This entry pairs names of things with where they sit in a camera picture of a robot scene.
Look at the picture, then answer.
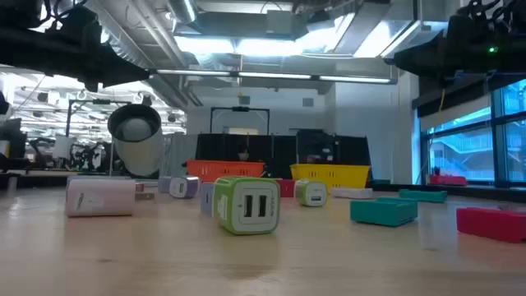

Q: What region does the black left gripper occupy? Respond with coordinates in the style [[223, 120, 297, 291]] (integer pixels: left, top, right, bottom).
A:
[[24, 30, 151, 92]]

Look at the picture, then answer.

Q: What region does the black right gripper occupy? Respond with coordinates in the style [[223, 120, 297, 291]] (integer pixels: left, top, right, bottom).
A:
[[384, 35, 510, 80]]

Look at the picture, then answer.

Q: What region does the pink wall charger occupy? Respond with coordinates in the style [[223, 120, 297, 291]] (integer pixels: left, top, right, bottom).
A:
[[64, 176, 137, 218]]

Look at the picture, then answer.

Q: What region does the purple single-port USB charger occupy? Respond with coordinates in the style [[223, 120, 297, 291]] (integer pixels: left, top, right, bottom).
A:
[[168, 175, 201, 200]]

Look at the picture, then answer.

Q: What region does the teal digital clock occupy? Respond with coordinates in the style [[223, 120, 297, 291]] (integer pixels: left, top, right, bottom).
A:
[[399, 188, 449, 204], [349, 197, 419, 228]]

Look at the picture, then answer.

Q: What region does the white digital clock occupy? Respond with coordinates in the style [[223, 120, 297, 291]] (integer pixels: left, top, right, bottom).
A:
[[330, 187, 374, 201]]

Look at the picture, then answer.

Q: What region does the lavender wall charger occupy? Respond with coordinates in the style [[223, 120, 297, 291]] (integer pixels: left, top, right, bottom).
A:
[[200, 182, 215, 218]]

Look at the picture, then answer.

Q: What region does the green single-port USB charger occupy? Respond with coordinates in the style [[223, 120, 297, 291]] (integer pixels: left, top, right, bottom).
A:
[[294, 178, 329, 208]]

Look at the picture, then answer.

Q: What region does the red rectangular box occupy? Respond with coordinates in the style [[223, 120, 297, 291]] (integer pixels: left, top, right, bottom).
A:
[[275, 178, 297, 199], [455, 206, 526, 244]]

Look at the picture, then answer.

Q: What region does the green dual-port USB charger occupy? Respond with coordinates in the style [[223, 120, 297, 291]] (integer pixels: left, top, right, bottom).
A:
[[211, 176, 282, 236]]

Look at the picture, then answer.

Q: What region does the white cylindrical spot lamp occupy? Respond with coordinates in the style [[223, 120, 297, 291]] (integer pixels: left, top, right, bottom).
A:
[[107, 103, 166, 178]]

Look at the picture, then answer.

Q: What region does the blue glass window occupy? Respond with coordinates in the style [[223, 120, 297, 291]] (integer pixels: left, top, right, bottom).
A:
[[418, 80, 526, 186]]

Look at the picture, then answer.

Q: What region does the black cabinet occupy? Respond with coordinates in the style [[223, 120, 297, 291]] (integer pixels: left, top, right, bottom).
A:
[[295, 129, 371, 178]]

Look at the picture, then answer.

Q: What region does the red bench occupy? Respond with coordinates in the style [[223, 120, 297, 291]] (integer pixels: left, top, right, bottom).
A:
[[428, 175, 468, 187]]

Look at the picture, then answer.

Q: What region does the black monitor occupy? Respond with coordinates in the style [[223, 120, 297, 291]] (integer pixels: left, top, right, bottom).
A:
[[0, 118, 28, 173]]

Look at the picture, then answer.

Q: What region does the black partition panel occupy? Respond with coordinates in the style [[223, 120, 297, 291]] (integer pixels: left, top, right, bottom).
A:
[[195, 132, 298, 178]]

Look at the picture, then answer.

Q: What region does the orange slotted plastic basket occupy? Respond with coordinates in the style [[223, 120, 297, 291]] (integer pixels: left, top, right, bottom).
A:
[[186, 159, 266, 183]]

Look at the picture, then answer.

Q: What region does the yellow slotted plastic basket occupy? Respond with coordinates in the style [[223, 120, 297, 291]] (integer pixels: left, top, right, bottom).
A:
[[289, 163, 371, 190]]

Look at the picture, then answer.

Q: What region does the grey ceiling box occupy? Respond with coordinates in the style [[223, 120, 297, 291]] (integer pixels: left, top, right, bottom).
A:
[[265, 8, 295, 35]]

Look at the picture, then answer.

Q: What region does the silver ceiling air duct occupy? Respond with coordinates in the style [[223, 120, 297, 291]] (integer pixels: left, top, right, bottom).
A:
[[84, 0, 198, 109]]

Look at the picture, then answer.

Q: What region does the black rig frame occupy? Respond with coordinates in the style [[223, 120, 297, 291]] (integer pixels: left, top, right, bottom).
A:
[[210, 106, 271, 136], [65, 98, 133, 139]]

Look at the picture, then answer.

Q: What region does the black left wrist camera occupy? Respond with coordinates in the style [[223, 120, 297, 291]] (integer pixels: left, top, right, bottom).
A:
[[53, 3, 104, 43]]

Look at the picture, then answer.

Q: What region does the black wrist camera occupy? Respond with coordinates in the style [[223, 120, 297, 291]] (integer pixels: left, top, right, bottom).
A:
[[447, 0, 509, 42], [53, 3, 104, 43]]

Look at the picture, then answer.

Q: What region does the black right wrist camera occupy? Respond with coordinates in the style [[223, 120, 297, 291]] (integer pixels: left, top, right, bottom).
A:
[[447, 0, 509, 42]]

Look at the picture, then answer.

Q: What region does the black aluminium table frame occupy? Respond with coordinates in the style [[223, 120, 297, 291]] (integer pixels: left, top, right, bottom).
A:
[[0, 172, 526, 202]]

